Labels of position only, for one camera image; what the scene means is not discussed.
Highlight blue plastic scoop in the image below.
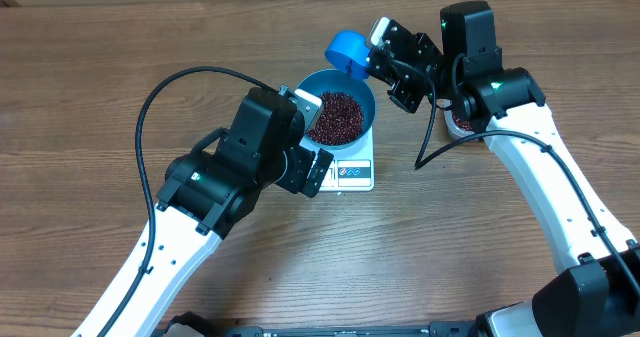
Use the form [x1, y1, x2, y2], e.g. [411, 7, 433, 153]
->
[325, 30, 371, 80]

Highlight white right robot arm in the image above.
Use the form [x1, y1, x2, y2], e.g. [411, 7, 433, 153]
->
[365, 0, 639, 336]

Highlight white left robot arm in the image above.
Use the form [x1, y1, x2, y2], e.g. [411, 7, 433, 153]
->
[74, 88, 333, 336]

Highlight white kitchen scale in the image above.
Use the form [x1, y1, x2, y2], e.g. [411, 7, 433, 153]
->
[301, 128, 375, 193]

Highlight red beans in bowl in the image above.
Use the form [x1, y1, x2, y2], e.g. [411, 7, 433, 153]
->
[307, 91, 364, 146]

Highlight blue plastic bowl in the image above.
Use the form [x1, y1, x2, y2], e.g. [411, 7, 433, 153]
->
[298, 69, 376, 140]

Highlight clear plastic bean container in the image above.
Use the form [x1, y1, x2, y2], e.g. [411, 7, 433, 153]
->
[444, 111, 474, 140]

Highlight red adzuki beans in container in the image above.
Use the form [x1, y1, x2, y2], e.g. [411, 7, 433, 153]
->
[452, 115, 473, 132]

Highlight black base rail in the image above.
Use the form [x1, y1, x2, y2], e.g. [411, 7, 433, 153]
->
[154, 309, 566, 337]

